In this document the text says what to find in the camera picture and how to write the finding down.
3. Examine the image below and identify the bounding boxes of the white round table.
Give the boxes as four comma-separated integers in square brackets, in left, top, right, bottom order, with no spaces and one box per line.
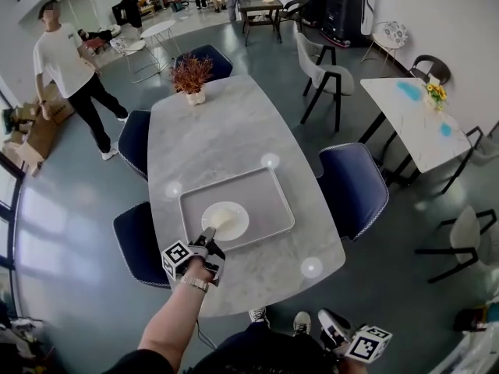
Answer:
[140,19,182,74]

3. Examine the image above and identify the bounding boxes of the dark wooden table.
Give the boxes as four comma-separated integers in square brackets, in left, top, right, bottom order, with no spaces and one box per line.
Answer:
[237,0,285,48]

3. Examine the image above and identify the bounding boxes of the pile of cardboard boxes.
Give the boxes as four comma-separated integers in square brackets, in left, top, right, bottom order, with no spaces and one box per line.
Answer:
[0,83,76,178]

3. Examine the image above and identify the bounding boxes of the white wire chair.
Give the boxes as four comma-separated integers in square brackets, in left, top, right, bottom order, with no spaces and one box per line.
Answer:
[109,37,161,85]

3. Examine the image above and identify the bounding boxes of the black framed window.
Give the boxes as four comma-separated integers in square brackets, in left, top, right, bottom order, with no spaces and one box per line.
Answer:
[0,75,25,326]

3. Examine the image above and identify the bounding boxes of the white round plate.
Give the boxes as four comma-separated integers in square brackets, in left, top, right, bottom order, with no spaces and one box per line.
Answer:
[200,200,250,242]

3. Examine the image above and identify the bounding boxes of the red potted plant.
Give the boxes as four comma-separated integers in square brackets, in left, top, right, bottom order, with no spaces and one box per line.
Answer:
[169,53,215,107]

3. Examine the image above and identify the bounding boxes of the grey cable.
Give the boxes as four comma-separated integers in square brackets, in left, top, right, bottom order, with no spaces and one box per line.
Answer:
[194,317,218,351]

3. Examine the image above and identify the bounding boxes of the red lounge chair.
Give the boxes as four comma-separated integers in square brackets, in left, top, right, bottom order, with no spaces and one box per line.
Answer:
[83,37,108,56]

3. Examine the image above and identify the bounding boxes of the white chair with black legs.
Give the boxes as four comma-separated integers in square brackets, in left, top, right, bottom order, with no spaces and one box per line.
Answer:
[444,125,499,195]
[414,204,498,285]

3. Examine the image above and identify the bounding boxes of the metal wristwatch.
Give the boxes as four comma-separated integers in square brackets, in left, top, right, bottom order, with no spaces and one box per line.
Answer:
[179,275,210,294]

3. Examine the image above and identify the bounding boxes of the grey rectangular tray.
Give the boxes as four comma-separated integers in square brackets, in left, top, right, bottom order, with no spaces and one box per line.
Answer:
[178,165,296,254]

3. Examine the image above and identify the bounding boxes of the person's left hand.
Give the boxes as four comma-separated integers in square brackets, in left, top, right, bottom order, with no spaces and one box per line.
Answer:
[182,256,214,286]

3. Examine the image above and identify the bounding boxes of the black machine with white handle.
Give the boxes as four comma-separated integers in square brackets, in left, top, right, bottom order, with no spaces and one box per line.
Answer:
[320,0,377,50]

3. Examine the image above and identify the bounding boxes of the white floral round chair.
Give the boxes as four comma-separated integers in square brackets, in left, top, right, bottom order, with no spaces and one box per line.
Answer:
[359,20,409,78]

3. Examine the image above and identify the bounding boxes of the grey chair with black legs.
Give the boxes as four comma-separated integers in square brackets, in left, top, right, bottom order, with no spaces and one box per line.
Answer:
[295,31,356,133]

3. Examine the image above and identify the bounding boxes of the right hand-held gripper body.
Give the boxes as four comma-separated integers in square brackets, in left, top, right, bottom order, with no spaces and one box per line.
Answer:
[324,325,393,365]

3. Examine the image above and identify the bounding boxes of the person's dark clothing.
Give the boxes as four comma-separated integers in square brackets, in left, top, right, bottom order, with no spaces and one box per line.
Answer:
[104,320,340,374]

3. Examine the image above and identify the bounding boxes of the sunflower pot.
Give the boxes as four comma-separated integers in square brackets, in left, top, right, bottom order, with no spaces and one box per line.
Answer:
[423,82,448,112]

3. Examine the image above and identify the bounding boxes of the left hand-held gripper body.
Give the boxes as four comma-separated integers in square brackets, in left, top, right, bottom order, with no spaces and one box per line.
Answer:
[161,238,228,288]

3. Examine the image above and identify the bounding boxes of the grey marble dining table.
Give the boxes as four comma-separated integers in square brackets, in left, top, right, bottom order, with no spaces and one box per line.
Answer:
[147,74,347,319]

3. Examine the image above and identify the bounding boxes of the dark armchair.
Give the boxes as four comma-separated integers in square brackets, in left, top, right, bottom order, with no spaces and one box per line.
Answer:
[275,0,310,35]

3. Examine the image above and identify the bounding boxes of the person's white shoe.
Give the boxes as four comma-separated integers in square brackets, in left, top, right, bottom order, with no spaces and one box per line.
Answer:
[292,310,313,337]
[249,306,271,329]

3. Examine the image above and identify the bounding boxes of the wooden bench sofa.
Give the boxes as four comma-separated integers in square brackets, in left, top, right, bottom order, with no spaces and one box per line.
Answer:
[137,0,161,16]

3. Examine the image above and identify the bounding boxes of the person's right forearm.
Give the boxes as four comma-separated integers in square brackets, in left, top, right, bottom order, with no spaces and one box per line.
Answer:
[337,358,372,374]

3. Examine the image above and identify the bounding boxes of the black bag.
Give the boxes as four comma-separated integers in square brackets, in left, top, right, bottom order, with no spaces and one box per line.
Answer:
[452,305,493,333]

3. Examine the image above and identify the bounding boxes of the white marble side table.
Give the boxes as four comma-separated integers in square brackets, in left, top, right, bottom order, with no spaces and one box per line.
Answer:
[357,77,474,195]

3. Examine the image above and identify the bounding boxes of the large blue mat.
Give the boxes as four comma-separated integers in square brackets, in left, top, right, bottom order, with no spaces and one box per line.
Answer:
[395,80,423,103]

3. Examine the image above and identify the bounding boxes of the dark clutter pile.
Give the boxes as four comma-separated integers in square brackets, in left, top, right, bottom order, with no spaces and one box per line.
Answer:
[0,297,52,374]

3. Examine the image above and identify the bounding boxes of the person's left forearm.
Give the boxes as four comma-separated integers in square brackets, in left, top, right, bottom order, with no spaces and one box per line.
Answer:
[137,284,207,362]

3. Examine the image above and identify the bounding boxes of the dark round-back chair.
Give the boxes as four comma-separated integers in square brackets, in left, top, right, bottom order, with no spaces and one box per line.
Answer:
[406,54,452,87]

